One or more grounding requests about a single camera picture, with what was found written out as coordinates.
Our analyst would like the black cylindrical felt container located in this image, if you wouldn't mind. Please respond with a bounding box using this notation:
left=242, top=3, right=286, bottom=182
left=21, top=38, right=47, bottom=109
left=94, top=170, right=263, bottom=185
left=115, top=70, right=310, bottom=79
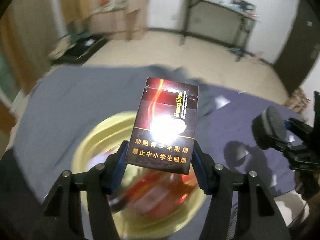
left=252, top=106, right=286, bottom=150

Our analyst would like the dark brown cigarette box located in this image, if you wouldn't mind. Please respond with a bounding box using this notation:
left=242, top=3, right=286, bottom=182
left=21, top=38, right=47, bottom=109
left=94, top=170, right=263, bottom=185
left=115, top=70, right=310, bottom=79
left=125, top=77, right=199, bottom=174

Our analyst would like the red silver carton box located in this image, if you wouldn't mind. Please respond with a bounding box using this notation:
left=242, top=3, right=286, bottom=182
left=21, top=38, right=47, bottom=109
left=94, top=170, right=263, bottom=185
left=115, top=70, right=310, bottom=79
left=125, top=170, right=198, bottom=220

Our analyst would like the black box on table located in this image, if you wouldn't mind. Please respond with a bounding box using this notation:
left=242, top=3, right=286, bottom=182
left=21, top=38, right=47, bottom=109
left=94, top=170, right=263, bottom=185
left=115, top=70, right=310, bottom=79
left=231, top=0, right=256, bottom=11

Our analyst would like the grey crumpled cloth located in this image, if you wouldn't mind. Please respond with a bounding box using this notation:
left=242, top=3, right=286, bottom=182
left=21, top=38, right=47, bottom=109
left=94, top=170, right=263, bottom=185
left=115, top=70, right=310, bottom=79
left=13, top=65, right=216, bottom=200

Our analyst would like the wooden cabinet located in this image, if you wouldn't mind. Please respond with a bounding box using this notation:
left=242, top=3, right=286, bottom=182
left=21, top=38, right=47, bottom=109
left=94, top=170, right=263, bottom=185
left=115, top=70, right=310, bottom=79
left=53, top=0, right=150, bottom=41

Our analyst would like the yellow oval tray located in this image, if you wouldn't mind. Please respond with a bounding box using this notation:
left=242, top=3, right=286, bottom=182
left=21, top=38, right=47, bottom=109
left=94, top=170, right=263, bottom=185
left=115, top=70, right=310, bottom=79
left=71, top=110, right=207, bottom=235

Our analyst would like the dark brown door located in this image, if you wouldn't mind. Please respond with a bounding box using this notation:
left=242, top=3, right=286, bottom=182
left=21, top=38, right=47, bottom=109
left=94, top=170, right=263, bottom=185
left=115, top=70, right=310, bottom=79
left=273, top=0, right=319, bottom=95

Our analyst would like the black folding table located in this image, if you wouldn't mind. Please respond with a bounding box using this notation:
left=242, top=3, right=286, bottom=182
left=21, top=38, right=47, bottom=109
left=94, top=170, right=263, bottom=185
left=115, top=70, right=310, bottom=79
left=180, top=0, right=257, bottom=62

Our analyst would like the cardboard box by wall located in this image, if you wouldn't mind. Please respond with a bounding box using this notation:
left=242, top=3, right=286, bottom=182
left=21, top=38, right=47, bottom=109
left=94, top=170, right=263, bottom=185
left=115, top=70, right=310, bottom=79
left=284, top=87, right=310, bottom=114

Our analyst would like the open black suitcase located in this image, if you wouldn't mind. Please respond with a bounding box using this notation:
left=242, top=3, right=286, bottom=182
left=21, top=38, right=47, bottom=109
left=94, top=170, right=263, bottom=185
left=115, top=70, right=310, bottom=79
left=48, top=33, right=109, bottom=65

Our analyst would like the purple triangle-pattern bedsheet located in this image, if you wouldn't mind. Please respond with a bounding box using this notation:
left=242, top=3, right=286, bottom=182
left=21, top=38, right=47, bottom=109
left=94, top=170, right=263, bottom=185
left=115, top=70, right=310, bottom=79
left=195, top=85, right=304, bottom=225

